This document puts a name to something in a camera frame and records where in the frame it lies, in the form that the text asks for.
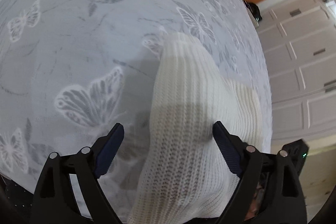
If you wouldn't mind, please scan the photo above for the white red black knit sweater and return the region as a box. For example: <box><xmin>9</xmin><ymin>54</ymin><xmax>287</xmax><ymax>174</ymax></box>
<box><xmin>128</xmin><ymin>32</ymin><xmax>264</xmax><ymax>223</ymax></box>

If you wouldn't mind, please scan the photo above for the person left hand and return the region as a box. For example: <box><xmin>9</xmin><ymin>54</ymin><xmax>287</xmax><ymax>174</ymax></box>
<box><xmin>244</xmin><ymin>183</ymin><xmax>264</xmax><ymax>221</ymax></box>

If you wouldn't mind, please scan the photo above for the black item on nightstand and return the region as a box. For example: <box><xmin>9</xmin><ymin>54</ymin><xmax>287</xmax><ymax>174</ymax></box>
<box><xmin>244</xmin><ymin>1</ymin><xmax>263</xmax><ymax>28</ymax></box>

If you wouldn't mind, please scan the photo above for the grey butterfly bed cover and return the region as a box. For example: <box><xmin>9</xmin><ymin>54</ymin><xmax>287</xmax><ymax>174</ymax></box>
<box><xmin>1</xmin><ymin>0</ymin><xmax>272</xmax><ymax>221</ymax></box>

